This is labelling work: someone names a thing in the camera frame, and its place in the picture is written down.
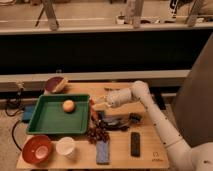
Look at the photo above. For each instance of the blue sponge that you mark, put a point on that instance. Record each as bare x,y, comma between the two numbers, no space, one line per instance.
102,152

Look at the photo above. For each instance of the black brush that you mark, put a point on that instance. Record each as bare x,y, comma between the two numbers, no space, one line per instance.
127,121

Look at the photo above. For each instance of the orange round fruit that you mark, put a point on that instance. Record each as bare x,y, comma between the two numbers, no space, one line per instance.
68,106

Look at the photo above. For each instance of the dark grape bunch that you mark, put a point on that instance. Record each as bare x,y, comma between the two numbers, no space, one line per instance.
95,134

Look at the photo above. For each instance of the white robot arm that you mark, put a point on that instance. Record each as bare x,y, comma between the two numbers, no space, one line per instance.
184,157

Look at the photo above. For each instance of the red bowl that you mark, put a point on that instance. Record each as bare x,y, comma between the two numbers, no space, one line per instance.
37,149

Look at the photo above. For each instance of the black remote control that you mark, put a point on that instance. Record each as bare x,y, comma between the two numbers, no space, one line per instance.
135,144

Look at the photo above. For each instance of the green plastic tray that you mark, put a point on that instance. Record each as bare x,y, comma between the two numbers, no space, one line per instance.
50,118

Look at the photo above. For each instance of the maroon bowl with cloth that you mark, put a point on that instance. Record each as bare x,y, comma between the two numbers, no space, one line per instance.
55,85

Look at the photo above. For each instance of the blue power box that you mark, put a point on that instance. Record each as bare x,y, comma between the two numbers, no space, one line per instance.
28,113

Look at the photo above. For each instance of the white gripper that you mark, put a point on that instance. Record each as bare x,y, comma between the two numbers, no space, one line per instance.
115,98

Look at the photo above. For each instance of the wooden table board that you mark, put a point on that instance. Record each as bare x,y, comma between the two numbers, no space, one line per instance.
152,152

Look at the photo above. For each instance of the white cup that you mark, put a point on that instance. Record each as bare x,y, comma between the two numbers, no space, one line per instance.
66,147

